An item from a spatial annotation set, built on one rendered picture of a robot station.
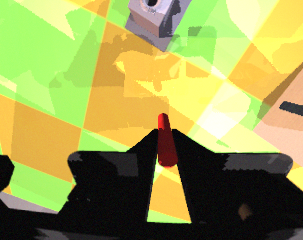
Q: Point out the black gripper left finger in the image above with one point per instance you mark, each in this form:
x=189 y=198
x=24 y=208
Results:
x=135 y=166

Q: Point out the red peg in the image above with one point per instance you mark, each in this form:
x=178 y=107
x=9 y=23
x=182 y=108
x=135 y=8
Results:
x=167 y=156

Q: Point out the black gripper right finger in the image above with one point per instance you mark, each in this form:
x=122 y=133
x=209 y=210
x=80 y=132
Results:
x=201 y=169

